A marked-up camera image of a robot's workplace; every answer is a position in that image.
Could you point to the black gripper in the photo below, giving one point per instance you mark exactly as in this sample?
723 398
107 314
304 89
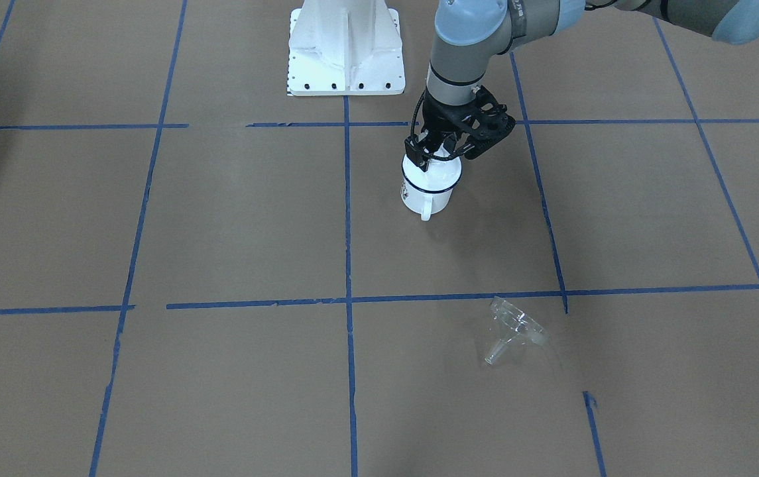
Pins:
437 120

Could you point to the clear glass funnel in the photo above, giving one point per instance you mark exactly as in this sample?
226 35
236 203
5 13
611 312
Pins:
510 325

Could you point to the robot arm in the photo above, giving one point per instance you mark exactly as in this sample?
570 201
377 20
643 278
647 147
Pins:
469 33

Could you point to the white enamel mug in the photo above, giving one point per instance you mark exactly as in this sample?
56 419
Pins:
428 192

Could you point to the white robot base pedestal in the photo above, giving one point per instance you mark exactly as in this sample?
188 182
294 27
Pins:
345 48

